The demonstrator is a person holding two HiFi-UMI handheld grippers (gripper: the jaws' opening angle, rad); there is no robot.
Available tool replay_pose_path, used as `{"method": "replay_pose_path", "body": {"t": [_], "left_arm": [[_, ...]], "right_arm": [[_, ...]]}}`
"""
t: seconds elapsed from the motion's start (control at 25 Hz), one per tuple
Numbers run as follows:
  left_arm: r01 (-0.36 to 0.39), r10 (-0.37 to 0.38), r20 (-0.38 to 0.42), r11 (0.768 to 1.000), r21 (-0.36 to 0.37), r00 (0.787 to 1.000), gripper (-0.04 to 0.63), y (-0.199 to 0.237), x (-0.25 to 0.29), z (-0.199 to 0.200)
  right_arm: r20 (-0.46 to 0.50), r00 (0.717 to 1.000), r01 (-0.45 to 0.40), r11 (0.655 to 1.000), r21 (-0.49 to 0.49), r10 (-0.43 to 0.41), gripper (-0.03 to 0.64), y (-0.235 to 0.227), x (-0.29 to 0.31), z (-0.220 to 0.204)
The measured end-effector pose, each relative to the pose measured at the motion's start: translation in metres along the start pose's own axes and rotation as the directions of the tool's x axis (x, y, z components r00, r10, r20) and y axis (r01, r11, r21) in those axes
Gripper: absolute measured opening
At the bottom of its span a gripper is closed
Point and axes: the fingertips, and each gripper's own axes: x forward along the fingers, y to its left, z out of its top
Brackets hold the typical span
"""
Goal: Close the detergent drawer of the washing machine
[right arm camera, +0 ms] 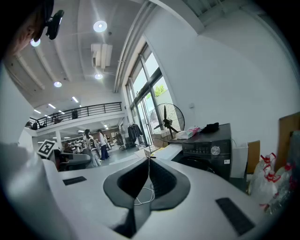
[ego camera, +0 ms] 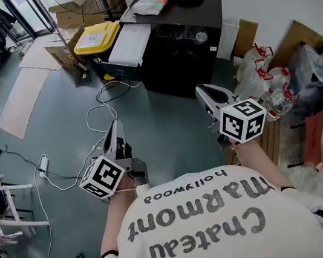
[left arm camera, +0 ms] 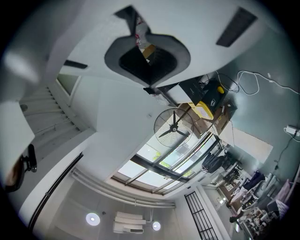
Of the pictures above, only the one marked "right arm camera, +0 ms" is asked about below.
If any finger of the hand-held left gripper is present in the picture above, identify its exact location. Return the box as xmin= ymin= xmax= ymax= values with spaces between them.
xmin=58 ymin=152 xmax=91 ymax=171

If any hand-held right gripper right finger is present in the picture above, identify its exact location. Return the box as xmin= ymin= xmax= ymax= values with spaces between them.
xmin=137 ymin=157 xmax=276 ymax=240

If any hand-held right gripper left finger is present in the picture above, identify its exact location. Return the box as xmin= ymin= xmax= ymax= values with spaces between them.
xmin=58 ymin=157 xmax=150 ymax=240

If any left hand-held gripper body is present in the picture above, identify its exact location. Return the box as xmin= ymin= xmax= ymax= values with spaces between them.
xmin=37 ymin=139 xmax=61 ymax=165

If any white paper tray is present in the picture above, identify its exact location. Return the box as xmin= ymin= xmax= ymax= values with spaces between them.
xmin=153 ymin=143 xmax=184 ymax=162

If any black printer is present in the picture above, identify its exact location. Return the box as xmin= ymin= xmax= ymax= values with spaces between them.
xmin=168 ymin=123 xmax=233 ymax=181

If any white paper bag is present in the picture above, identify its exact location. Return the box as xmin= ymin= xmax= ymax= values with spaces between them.
xmin=231 ymin=140 xmax=249 ymax=179

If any white printed t-shirt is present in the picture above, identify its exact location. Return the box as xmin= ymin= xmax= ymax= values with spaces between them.
xmin=0 ymin=63 xmax=36 ymax=147

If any brown cardboard panel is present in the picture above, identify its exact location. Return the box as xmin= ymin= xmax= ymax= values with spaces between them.
xmin=247 ymin=140 xmax=261 ymax=174

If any black mezzanine railing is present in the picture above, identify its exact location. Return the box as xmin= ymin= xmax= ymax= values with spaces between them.
xmin=28 ymin=102 xmax=122 ymax=129

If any pink and green pouch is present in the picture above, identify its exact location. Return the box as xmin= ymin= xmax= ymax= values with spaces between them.
xmin=176 ymin=126 xmax=205 ymax=140

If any black cloth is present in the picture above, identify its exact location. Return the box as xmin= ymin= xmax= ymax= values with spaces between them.
xmin=199 ymin=122 xmax=220 ymax=134

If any clothes rack with dark garments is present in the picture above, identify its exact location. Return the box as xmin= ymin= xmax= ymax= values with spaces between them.
xmin=127 ymin=121 xmax=143 ymax=149

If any brown cardboard box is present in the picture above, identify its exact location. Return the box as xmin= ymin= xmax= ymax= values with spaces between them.
xmin=151 ymin=131 xmax=172 ymax=149

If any black standing fan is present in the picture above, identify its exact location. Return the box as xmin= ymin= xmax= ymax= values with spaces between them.
xmin=150 ymin=102 xmax=186 ymax=143

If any tan wooden board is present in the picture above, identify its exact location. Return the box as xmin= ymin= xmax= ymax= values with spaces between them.
xmin=274 ymin=112 xmax=300 ymax=173

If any grey blue plastic bag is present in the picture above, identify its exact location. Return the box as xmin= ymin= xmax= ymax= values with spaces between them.
xmin=288 ymin=130 xmax=300 ymax=165

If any white ceiling air conditioner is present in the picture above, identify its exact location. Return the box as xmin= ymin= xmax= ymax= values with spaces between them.
xmin=90 ymin=43 xmax=113 ymax=69

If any black-framed glass door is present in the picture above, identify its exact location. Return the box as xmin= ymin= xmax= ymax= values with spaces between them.
xmin=125 ymin=42 xmax=175 ymax=148

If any person's face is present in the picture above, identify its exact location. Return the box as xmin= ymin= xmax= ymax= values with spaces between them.
xmin=10 ymin=4 xmax=46 ymax=56

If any white ceiling pipe run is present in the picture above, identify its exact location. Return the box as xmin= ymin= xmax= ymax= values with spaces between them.
xmin=113 ymin=0 xmax=157 ymax=92

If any white cable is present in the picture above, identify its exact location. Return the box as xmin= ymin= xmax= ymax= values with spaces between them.
xmin=133 ymin=182 xmax=156 ymax=206

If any black head-worn camera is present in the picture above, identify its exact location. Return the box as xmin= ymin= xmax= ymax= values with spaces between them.
xmin=45 ymin=9 xmax=65 ymax=40

